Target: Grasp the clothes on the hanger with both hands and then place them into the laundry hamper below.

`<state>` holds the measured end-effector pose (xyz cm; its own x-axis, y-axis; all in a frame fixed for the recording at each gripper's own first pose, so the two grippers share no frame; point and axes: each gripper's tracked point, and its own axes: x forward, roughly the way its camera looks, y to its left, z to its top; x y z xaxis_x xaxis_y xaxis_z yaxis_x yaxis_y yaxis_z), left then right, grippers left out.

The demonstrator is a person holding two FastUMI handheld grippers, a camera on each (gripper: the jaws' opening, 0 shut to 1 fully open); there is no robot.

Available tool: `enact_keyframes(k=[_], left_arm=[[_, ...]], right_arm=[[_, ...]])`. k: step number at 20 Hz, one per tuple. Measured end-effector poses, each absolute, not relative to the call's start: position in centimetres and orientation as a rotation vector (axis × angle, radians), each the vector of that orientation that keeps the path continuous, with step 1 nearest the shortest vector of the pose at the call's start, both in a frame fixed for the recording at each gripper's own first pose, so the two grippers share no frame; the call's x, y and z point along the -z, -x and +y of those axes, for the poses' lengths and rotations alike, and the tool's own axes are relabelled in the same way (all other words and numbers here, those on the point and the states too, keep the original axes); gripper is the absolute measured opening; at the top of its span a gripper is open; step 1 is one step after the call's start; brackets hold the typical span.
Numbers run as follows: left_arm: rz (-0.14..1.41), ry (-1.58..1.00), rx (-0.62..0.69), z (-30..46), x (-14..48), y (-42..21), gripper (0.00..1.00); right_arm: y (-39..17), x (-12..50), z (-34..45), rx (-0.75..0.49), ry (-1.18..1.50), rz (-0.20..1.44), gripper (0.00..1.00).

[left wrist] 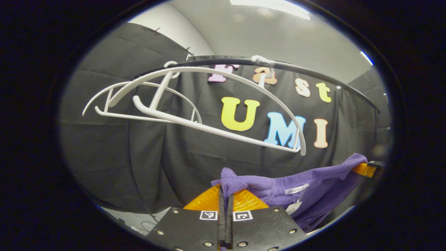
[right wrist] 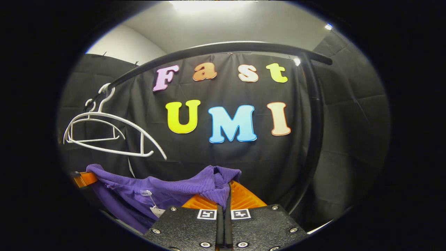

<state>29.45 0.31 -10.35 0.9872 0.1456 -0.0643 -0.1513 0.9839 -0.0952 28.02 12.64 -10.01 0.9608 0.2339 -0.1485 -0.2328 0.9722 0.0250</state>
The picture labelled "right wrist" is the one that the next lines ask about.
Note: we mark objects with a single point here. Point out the purple knit cardigan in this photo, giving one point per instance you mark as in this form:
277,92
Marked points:
167,190

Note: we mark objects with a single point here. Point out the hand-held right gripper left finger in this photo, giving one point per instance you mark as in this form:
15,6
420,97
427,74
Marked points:
184,228

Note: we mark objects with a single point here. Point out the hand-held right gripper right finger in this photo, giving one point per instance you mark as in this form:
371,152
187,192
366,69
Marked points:
264,226

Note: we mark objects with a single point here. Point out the black backdrop cloth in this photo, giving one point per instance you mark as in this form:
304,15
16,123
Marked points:
348,139

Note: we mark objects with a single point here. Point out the large ceiling light panel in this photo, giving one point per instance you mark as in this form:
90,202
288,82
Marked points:
212,4

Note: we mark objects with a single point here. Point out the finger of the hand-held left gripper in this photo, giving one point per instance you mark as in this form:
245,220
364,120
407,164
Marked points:
85,179

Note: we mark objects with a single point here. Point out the black clothes rack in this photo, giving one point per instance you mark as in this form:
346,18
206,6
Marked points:
223,47

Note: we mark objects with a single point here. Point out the white plastic hanger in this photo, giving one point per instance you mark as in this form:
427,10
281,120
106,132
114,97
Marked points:
142,146
114,132

